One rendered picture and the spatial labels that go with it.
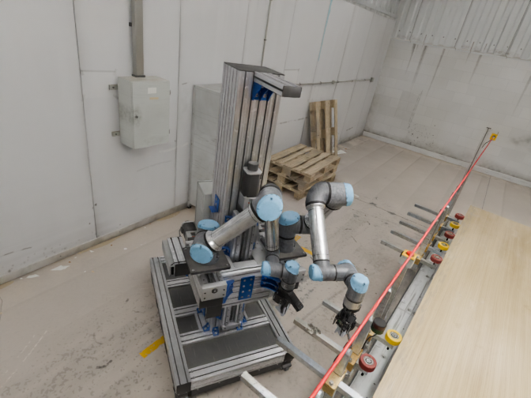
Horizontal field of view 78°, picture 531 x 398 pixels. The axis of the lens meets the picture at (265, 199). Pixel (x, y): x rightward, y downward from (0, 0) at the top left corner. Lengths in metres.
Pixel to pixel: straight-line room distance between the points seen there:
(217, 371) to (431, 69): 8.11
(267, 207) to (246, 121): 0.51
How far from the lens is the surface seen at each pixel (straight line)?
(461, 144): 9.17
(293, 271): 1.72
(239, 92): 1.70
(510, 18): 9.06
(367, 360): 1.82
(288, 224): 1.94
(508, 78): 9.00
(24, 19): 2.98
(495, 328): 2.45
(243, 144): 1.79
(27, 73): 3.01
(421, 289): 2.93
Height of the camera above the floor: 2.23
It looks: 27 degrees down
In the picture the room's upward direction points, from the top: 10 degrees clockwise
